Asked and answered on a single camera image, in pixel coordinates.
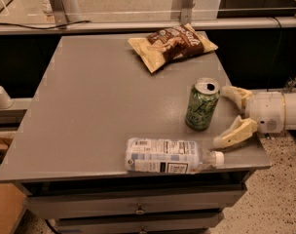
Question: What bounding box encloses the metal bracket centre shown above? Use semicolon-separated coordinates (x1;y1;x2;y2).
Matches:
180;0;194;24

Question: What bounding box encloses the green soda can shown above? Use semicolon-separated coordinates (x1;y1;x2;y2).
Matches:
185;77;220;131

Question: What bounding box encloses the clear plastic water bottle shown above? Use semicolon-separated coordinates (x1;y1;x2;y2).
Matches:
125;137;225;174

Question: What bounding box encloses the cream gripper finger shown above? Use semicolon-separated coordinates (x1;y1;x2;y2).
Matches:
213;116;258;149
221;86;253;110

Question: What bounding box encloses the grey drawer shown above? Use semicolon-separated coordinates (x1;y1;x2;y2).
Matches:
25;183;246;219
55;212;224;234

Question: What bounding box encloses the black cable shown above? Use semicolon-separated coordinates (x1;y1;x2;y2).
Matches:
0;19;93;30

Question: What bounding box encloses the metal bracket left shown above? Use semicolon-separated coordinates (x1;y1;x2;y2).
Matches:
49;0;67;26

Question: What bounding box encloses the white pipe left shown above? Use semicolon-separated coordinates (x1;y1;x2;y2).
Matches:
0;86;13;109

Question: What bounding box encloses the cardboard box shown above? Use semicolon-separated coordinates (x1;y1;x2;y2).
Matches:
0;184;25;234

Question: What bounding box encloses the white pipe background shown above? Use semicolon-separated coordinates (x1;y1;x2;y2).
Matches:
42;0;83;22

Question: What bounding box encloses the metal bracket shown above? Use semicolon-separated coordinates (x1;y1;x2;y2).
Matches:
180;0;194;24
49;0;67;26

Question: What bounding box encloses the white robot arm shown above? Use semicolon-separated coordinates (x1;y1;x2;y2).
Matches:
213;86;296;148

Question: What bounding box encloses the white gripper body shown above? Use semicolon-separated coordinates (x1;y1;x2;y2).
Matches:
245;92;285;133

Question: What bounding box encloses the upper grey drawer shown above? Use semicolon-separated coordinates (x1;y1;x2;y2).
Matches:
25;183;246;219

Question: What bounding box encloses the lower grey drawer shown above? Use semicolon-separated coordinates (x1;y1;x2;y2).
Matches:
55;212;224;234

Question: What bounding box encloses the brown chip bag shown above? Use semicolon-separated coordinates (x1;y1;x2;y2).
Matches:
128;23;218;73

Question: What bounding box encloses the grey drawer cabinet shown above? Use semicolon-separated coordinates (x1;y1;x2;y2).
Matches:
0;31;273;234

